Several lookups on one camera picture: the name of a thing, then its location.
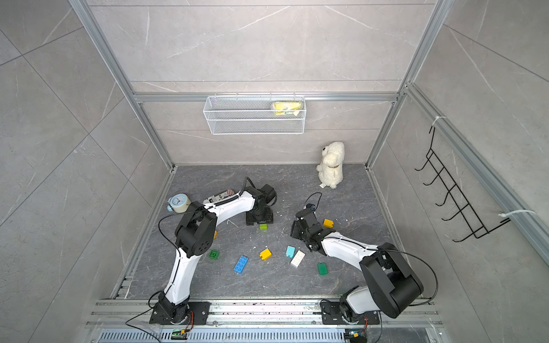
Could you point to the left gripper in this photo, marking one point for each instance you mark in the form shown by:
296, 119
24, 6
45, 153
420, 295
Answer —
269, 219

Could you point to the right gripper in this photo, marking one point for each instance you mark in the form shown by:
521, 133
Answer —
294, 230

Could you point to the small yellow lego brick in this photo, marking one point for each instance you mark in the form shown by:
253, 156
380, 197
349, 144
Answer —
328, 223

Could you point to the cyan lego brick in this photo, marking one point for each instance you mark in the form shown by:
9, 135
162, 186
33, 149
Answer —
290, 252

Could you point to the blue long lego brick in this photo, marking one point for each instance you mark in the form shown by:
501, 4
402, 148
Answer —
241, 264

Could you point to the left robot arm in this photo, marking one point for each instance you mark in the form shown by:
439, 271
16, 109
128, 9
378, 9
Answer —
194, 236

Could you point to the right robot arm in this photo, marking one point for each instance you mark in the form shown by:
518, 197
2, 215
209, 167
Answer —
391, 283

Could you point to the white long lego brick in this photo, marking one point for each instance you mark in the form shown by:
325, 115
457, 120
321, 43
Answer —
297, 259

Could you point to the yellow stepped lego brick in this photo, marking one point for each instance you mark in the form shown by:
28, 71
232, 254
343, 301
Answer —
265, 254

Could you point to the green flat lego brick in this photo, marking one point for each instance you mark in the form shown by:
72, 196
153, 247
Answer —
322, 268

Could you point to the dark green lego brick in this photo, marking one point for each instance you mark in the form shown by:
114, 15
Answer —
214, 255

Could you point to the small toy car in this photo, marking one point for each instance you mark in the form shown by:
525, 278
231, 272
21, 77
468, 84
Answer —
219, 197

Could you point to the white plush toy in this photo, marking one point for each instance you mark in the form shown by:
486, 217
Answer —
330, 170

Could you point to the tape roll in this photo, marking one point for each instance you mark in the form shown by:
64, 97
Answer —
179, 203

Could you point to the yellow sponge in basket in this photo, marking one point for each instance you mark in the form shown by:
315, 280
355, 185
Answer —
287, 108

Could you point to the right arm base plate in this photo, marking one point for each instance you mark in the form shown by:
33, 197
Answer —
337, 313

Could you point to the white wire mesh basket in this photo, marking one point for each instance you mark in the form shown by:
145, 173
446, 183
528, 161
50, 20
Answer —
240, 114

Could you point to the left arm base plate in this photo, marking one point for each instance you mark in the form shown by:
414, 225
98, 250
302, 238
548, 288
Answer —
183, 314

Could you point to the black wire hook rack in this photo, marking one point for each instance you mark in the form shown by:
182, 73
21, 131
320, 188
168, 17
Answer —
455, 195

